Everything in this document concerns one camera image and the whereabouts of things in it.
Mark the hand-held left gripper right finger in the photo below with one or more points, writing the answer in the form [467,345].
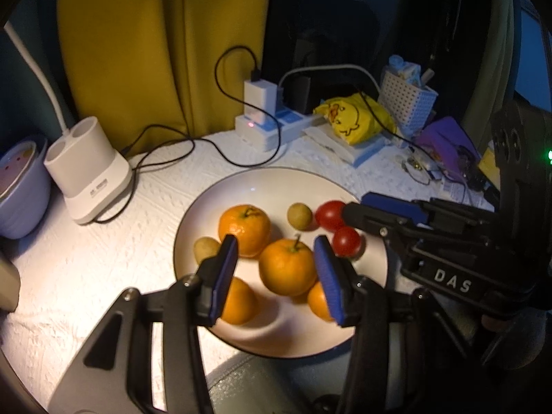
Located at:
[327,276]

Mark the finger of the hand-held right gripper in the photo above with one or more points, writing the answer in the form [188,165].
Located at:
[392,205]
[371,220]

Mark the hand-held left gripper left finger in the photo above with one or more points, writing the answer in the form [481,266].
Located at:
[226,276]

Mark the small orange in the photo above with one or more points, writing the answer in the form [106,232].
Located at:
[320,302]
[239,302]

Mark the red cherry tomato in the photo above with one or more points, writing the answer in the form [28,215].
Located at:
[328,215]
[346,242]

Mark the tan longan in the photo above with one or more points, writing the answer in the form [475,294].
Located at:
[205,250]
[299,216]

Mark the large orange with stem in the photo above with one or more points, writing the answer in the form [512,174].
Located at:
[287,269]

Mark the white plate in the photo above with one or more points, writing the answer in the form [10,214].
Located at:
[258,189]

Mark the person's right hand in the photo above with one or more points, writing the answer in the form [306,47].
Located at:
[489,322]

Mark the yellow and white box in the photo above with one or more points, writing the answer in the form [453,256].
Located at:
[487,168]

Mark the purple pouch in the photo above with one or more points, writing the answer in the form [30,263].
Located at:
[444,142]

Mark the yellow duck bag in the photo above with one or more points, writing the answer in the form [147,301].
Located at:
[351,118]

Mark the white perforated basket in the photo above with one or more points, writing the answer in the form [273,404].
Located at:
[407,103]

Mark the round grey-green mat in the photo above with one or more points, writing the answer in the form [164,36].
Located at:
[246,386]

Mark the white power strip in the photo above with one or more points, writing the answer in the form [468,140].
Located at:
[276,131]

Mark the tubes in basket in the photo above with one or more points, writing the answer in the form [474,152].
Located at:
[405,69]

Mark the black plug adapter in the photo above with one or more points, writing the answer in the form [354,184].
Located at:
[298,90]

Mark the white charger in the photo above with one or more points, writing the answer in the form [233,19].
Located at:
[258,101]

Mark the white desk lamp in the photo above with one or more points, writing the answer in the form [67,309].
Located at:
[86,168]

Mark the pale green curtain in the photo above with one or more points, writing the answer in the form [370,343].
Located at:
[491,51]

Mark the steel tumbler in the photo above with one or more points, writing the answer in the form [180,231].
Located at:
[8,280]

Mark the lavender bowl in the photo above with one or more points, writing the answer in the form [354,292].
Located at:
[21,198]

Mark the yellow curtain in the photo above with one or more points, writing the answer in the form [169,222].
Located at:
[151,43]

